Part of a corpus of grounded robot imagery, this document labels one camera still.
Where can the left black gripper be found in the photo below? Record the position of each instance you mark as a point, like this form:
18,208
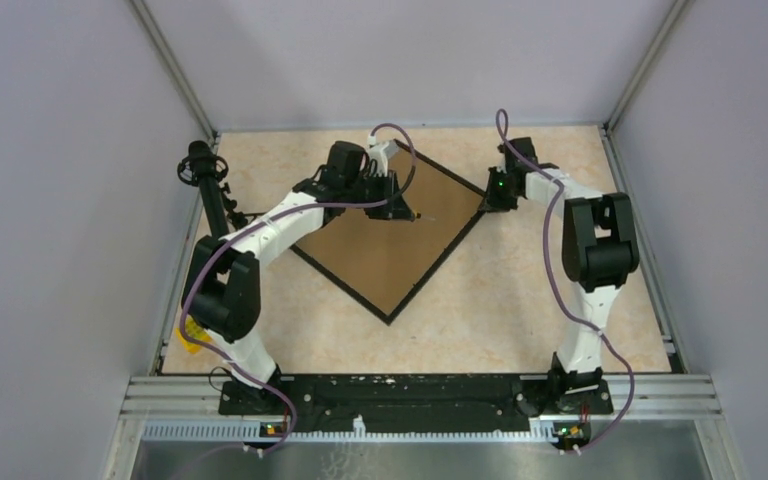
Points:
397,209

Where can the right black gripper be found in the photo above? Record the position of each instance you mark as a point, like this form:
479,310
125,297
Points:
491,204

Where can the yellow handled screwdriver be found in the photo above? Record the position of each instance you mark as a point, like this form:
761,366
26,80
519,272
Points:
423,217

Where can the black picture frame brown backing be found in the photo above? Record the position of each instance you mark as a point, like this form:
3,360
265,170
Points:
384,264

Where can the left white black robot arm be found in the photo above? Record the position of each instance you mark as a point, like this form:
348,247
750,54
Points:
222,292

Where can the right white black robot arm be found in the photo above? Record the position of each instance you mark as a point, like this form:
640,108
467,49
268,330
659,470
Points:
599,250

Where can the black microphone orange tip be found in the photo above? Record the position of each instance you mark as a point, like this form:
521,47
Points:
204,169

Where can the yellow screw bit box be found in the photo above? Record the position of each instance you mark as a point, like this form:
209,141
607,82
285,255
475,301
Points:
192,336

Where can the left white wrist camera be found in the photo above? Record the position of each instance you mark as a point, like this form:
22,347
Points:
379,153

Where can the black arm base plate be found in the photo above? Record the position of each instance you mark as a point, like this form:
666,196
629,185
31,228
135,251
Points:
529,394

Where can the white slotted cable duct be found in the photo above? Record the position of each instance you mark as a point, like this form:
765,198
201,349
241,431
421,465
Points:
249,431

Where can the aluminium front rail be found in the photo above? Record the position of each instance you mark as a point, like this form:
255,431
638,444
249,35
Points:
644,397

